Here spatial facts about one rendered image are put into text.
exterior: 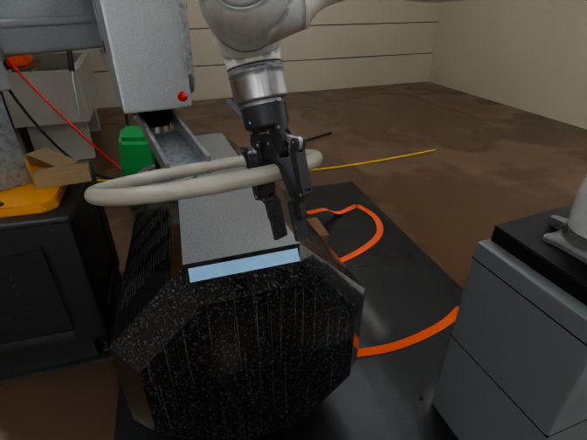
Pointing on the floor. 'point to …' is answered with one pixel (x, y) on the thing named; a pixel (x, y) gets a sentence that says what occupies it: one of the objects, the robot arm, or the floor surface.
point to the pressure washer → (134, 149)
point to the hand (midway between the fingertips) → (287, 221)
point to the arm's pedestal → (514, 355)
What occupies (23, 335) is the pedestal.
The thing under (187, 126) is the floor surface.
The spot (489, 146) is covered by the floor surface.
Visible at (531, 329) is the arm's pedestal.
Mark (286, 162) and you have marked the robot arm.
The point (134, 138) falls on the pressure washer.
